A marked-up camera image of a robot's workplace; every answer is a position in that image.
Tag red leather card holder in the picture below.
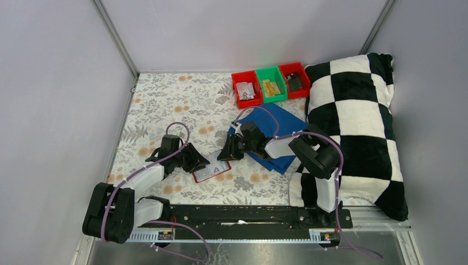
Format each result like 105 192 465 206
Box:
193 150 231 183

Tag white gold VIP card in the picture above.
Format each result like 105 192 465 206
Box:
210 161 230 176

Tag gold cards in bin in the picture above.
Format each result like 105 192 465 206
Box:
262 79 281 97

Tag silver cards in bin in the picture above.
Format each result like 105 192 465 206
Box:
236 82 256 100

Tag right red plastic bin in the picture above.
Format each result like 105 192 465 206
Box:
279 62 311 99

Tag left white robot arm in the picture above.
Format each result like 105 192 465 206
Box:
82 135 210 243

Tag red plastic bin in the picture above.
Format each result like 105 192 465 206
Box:
279 62 311 99
231 70 263 109

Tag blue folded cloth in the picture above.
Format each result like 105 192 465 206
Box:
238 103 307 174

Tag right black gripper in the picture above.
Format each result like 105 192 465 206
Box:
217 133 256 161

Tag floral patterned table mat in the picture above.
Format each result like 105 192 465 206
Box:
108 73 299 205

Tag black cards in bin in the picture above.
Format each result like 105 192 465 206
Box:
286 72 303 93

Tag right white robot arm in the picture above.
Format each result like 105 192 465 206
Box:
217 121 344 227

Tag black white checkered pillow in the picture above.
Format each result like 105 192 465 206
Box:
305 52 408 221

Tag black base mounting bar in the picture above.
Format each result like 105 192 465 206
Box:
129 204 353 244

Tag green plastic bin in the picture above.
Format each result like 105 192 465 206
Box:
255 66 288 103

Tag left red plastic bin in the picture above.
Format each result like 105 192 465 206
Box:
231 70 263 109

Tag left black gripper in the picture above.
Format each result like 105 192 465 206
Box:
172 142 209 172

